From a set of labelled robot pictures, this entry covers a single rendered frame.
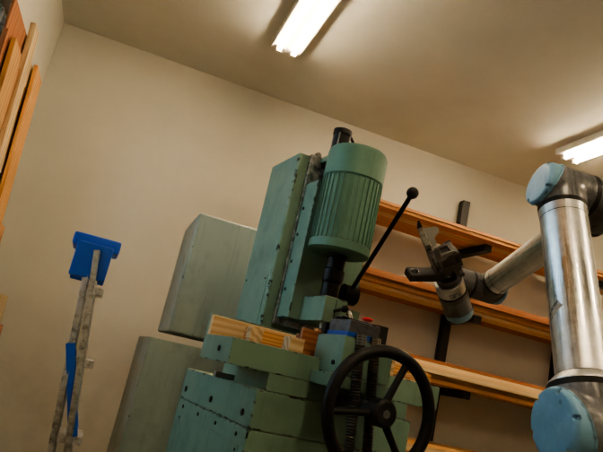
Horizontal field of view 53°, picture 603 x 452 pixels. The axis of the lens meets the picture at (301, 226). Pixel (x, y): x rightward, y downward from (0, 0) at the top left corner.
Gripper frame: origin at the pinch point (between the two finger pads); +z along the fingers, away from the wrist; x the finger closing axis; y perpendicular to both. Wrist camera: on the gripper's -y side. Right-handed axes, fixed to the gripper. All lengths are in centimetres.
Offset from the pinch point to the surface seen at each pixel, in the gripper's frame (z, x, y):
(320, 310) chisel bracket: 3.3, 15.2, -35.4
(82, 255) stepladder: 18, -43, -105
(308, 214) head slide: 13.8, -13.8, -28.3
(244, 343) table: 20, 34, -52
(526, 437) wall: -317, -121, 41
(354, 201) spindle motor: 19.3, -1.9, -14.7
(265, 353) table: 16, 35, -49
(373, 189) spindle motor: 18.3, -4.8, -8.5
